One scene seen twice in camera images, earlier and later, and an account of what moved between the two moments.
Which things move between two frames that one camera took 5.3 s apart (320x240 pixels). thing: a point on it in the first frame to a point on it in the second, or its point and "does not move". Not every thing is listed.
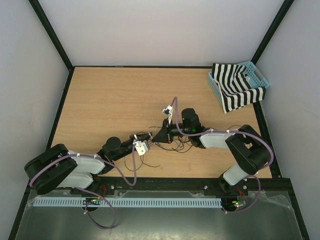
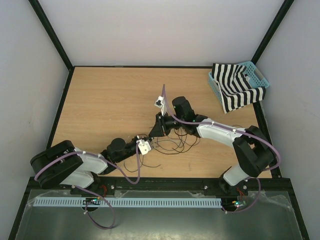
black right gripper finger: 162,136 to 157,131
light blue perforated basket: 256,79 does not move
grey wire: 143,158 to 147,165
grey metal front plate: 274,217 does not move
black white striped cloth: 234,87 does not move
